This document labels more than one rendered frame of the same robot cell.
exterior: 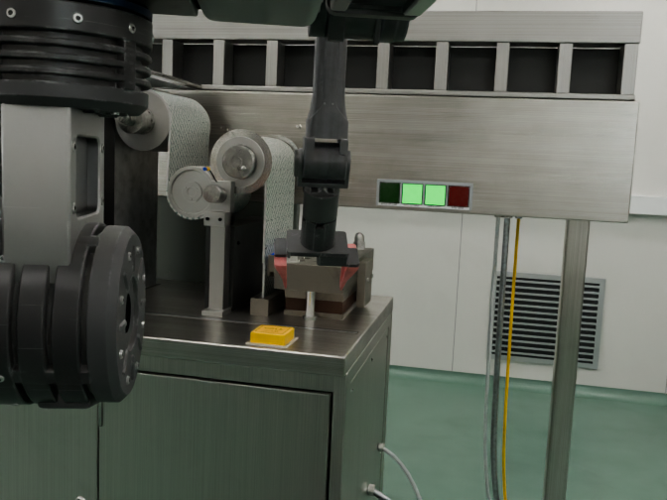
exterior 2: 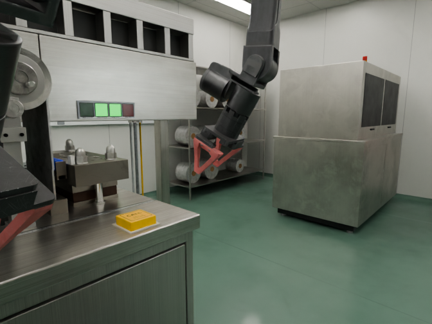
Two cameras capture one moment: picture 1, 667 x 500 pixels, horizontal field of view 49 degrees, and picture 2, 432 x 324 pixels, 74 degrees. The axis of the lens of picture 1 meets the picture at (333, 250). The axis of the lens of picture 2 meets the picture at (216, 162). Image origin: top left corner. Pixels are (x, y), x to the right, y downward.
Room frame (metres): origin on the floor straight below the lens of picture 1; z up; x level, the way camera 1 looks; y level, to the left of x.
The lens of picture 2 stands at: (0.90, 0.59, 1.16)
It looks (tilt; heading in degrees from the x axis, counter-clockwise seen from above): 9 degrees down; 301
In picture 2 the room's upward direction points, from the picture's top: straight up
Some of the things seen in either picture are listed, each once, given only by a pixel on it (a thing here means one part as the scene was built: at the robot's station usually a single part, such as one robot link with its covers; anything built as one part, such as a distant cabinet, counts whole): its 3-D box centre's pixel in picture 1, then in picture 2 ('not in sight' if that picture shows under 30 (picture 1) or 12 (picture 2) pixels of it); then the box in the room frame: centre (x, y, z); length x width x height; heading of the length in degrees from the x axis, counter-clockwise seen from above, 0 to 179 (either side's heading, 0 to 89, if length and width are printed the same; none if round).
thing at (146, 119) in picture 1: (136, 119); not in sight; (1.70, 0.47, 1.34); 0.06 x 0.06 x 0.06; 78
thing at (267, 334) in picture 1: (272, 335); (135, 219); (1.41, 0.11, 0.91); 0.07 x 0.07 x 0.02; 78
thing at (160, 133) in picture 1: (166, 123); not in sight; (1.85, 0.44, 1.34); 0.25 x 0.14 x 0.14; 168
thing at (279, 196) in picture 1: (279, 219); (36, 133); (1.77, 0.14, 1.11); 0.23 x 0.01 x 0.18; 168
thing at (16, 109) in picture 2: (212, 193); (11, 108); (1.60, 0.27, 1.18); 0.04 x 0.02 x 0.04; 78
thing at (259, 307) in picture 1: (277, 296); (42, 197); (1.78, 0.13, 0.92); 0.28 x 0.04 x 0.04; 168
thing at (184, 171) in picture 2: not in sight; (220, 130); (3.23, -3.49, 0.93); 1.83 x 0.53 x 1.85; 78
